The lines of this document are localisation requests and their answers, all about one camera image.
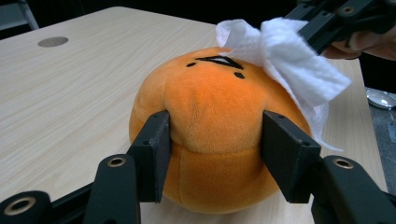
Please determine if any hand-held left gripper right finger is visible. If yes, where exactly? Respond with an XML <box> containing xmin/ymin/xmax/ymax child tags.
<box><xmin>261</xmin><ymin>110</ymin><xmax>396</xmax><ymax>224</ymax></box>

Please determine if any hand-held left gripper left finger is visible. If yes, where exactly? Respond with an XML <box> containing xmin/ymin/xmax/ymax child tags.
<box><xmin>83</xmin><ymin>110</ymin><xmax>172</xmax><ymax>224</ymax></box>

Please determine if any white wet wipe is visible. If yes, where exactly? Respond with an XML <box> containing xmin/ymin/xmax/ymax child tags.
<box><xmin>215</xmin><ymin>17</ymin><xmax>353</xmax><ymax>153</ymax></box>

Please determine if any orange plush toy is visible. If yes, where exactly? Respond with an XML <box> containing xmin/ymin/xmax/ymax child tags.
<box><xmin>128</xmin><ymin>46</ymin><xmax>313</xmax><ymax>216</ymax></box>

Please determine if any shiny silver object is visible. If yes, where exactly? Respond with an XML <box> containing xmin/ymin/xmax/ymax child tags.
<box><xmin>365</xmin><ymin>87</ymin><xmax>396</xmax><ymax>110</ymax></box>

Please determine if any grey round table grommet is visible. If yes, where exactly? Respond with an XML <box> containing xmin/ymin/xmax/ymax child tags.
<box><xmin>37</xmin><ymin>35</ymin><xmax>69</xmax><ymax>49</ymax></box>

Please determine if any white metal stand frame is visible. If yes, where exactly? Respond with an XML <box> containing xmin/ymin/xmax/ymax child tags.
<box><xmin>0</xmin><ymin>0</ymin><xmax>40</xmax><ymax>32</ymax></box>

